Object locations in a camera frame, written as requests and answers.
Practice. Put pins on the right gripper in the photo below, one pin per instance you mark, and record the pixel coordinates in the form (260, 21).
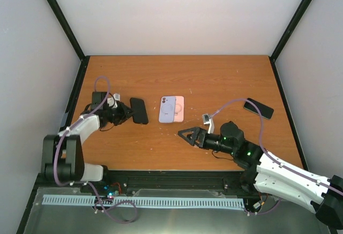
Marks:
(199, 131)

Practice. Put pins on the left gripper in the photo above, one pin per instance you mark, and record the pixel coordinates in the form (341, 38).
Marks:
(125, 113)

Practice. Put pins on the black phone case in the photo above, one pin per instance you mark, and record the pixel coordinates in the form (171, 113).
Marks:
(139, 111)

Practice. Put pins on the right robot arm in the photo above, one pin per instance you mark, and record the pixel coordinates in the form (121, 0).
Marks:
(266, 173)

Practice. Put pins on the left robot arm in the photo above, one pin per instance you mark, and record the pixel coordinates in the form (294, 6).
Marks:
(62, 154)

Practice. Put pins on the pink phone case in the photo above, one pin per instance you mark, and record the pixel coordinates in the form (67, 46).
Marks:
(179, 109)

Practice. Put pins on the purple phone case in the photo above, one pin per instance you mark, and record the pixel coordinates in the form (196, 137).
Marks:
(167, 109)

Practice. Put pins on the green-edged phone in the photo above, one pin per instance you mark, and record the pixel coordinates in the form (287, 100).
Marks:
(265, 111)

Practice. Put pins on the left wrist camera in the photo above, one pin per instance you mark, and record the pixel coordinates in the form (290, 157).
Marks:
(113, 100)

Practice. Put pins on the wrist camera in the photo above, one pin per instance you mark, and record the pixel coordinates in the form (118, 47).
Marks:
(209, 122)
(113, 100)

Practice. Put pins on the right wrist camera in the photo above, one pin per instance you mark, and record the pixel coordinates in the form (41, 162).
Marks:
(209, 122)

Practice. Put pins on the black aluminium frame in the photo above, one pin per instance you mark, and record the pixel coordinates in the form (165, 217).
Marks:
(71, 105)

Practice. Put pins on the light blue cable duct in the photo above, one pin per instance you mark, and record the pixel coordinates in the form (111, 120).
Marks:
(145, 202)

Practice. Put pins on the metal base plate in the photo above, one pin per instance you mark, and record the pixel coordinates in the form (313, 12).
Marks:
(286, 218)

